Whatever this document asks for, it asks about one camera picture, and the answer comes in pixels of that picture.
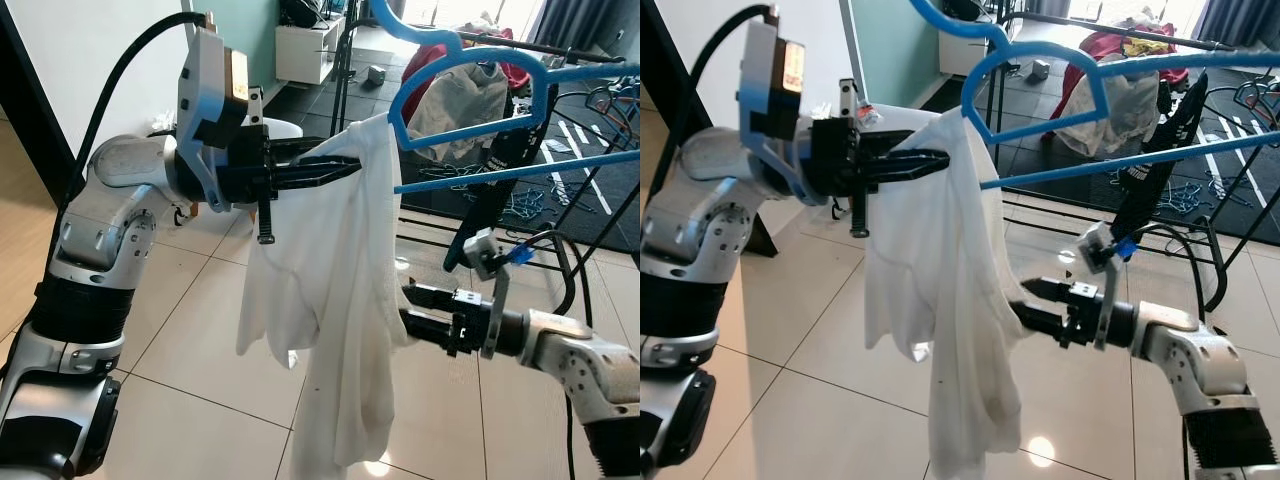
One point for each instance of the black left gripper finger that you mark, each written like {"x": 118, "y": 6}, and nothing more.
{"x": 900, "y": 154}
{"x": 300, "y": 153}
{"x": 310, "y": 177}
{"x": 893, "y": 174}

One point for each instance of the white garment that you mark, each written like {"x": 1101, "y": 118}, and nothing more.
{"x": 340, "y": 280}
{"x": 960, "y": 280}

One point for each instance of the blue plastic clothes hanger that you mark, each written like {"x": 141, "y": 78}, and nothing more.
{"x": 1100, "y": 168}
{"x": 520, "y": 170}

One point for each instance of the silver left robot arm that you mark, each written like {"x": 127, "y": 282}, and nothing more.
{"x": 110, "y": 225}
{"x": 700, "y": 230}

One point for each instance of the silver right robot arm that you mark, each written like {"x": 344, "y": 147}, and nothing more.
{"x": 580, "y": 360}
{"x": 1195, "y": 360}

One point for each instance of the black metal clothes rack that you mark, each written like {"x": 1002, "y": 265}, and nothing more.
{"x": 992, "y": 90}
{"x": 341, "y": 80}

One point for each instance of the white low cabinet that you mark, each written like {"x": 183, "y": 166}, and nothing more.
{"x": 960, "y": 55}
{"x": 305, "y": 55}

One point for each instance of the small grey box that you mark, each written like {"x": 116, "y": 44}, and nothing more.
{"x": 375, "y": 76}
{"x": 1039, "y": 70}

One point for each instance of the black bag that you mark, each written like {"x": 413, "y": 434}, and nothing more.
{"x": 960, "y": 10}
{"x": 305, "y": 12}

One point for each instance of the dark floor mat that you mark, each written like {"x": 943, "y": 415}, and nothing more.
{"x": 1250, "y": 200}

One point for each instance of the red garment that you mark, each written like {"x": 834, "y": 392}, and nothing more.
{"x": 515, "y": 75}
{"x": 1100, "y": 45}

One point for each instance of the dark blue curtain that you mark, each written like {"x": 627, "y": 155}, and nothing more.
{"x": 1235, "y": 20}
{"x": 580, "y": 20}

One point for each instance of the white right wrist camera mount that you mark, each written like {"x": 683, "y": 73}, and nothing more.
{"x": 1097, "y": 245}
{"x": 480, "y": 255}

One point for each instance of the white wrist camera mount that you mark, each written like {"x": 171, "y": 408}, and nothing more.
{"x": 1097, "y": 245}
{"x": 205, "y": 90}
{"x": 765, "y": 90}
{"x": 480, "y": 255}

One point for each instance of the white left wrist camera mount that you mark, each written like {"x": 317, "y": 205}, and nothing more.
{"x": 765, "y": 90}
{"x": 205, "y": 90}

